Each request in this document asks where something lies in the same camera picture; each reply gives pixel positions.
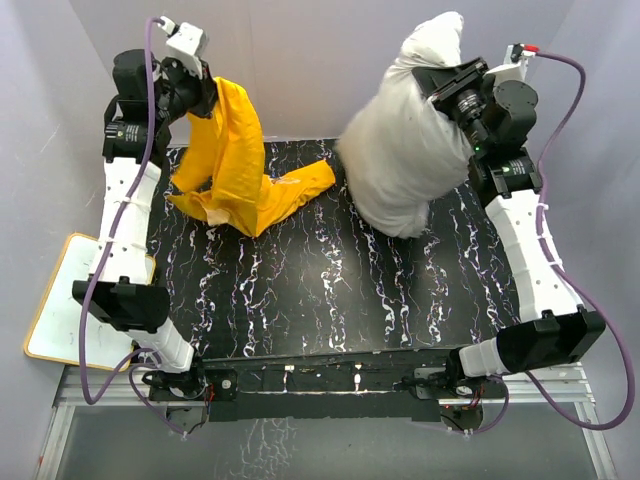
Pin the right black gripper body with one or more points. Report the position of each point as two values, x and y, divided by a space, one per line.
467 98

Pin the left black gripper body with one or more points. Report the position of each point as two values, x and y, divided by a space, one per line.
182 93

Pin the white pillow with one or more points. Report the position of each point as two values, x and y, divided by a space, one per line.
398 152

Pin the yellow Pikachu pillowcase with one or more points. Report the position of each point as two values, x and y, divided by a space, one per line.
221 177

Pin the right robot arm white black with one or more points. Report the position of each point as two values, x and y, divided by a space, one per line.
496 111

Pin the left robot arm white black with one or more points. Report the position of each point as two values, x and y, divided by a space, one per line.
118 292

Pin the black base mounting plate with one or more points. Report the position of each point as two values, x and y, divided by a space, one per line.
394 383

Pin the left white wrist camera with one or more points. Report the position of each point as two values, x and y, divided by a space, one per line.
186 43

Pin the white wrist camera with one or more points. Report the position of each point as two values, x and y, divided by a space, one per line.
186 43
515 63

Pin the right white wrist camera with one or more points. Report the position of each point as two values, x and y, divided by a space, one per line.
515 63

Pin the small whiteboard wooden frame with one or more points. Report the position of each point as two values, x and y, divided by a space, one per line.
53 335

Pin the aluminium extrusion frame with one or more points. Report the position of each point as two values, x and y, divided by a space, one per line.
324 282

